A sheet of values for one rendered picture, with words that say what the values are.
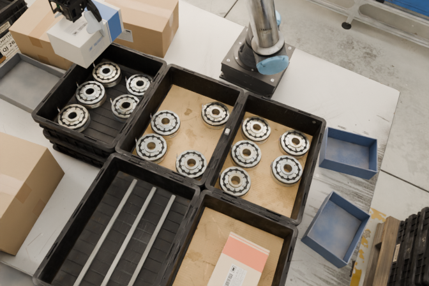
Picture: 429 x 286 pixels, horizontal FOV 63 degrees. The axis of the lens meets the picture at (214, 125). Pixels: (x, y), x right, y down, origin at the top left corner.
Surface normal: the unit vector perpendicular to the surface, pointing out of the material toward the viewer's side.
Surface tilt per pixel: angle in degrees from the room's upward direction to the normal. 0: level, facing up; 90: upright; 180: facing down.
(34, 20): 0
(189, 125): 0
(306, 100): 0
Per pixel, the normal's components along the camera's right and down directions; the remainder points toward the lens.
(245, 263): 0.08, -0.53
